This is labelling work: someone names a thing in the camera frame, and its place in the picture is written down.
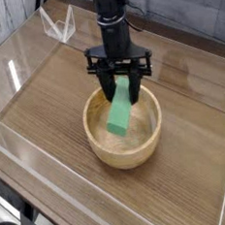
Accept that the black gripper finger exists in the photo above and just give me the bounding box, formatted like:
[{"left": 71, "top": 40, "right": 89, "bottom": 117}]
[
  {"left": 97, "top": 69, "right": 116, "bottom": 102},
  {"left": 128, "top": 68, "right": 143, "bottom": 105}
]

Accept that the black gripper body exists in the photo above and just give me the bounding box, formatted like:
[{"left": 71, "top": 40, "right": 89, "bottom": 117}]
[{"left": 83, "top": 43, "right": 152, "bottom": 76}]

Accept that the green rectangular block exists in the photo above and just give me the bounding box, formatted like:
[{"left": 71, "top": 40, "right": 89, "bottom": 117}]
[{"left": 106, "top": 77, "right": 132, "bottom": 137}]

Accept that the wooden bowl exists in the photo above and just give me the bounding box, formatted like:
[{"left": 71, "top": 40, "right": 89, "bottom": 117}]
[{"left": 82, "top": 85, "right": 163, "bottom": 170}]

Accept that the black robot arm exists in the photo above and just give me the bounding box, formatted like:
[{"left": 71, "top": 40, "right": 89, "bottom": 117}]
[{"left": 84, "top": 0, "right": 152, "bottom": 105}]

